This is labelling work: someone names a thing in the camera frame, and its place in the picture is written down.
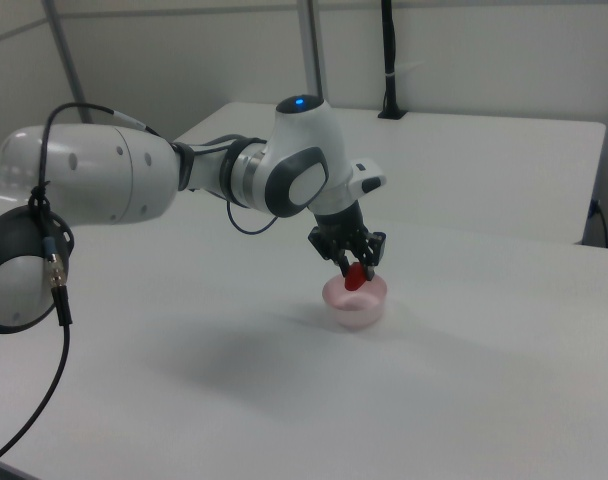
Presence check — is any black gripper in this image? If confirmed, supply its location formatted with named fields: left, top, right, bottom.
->
left=307, top=200, right=388, bottom=281

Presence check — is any red strawberry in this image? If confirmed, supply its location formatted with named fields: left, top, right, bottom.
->
left=344, top=263, right=367, bottom=293

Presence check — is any pink plastic bowl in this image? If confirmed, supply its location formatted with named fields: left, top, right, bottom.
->
left=321, top=272, right=390, bottom=331

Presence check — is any black camera stand pole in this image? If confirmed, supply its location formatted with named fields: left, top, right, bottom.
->
left=377, top=0, right=408, bottom=120

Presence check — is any grey metal partition post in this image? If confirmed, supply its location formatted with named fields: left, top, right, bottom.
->
left=298, top=0, right=331, bottom=104

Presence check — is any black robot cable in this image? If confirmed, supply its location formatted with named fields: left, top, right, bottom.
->
left=0, top=101, right=281, bottom=464

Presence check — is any slanted grey partition post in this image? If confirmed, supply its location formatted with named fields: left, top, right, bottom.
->
left=42, top=0, right=93, bottom=124

